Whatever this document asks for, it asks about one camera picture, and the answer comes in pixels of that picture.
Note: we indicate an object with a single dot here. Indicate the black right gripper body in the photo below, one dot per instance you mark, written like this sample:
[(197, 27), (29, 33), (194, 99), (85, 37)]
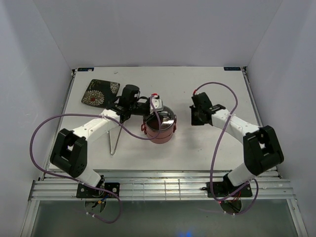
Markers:
[(195, 119)]

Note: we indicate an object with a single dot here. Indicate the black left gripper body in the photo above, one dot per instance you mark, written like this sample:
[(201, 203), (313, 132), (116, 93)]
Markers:
[(139, 108)]

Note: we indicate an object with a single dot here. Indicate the grey lid with handle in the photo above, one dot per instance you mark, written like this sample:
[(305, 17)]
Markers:
[(165, 121)]

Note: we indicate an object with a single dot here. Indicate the pink steel-lined bowl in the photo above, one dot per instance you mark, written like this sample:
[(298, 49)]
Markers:
[(159, 140), (158, 132)]

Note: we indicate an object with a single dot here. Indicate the stainless steel tongs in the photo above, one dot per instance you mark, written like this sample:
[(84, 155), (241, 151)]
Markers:
[(113, 140)]

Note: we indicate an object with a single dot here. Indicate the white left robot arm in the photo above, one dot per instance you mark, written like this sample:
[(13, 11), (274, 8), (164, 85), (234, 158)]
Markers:
[(70, 151)]

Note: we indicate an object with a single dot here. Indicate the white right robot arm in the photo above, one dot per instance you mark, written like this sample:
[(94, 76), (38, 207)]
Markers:
[(261, 148)]

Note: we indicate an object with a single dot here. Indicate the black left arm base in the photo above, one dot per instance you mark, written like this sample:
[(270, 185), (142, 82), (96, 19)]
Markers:
[(104, 191)]

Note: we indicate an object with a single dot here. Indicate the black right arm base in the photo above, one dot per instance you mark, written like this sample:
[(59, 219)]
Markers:
[(221, 190)]

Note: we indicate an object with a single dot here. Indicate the black patterned square plate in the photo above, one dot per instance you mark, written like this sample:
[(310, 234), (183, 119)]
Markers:
[(100, 93)]

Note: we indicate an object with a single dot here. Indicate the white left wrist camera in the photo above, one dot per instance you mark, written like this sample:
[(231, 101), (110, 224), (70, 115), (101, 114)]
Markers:
[(156, 104)]

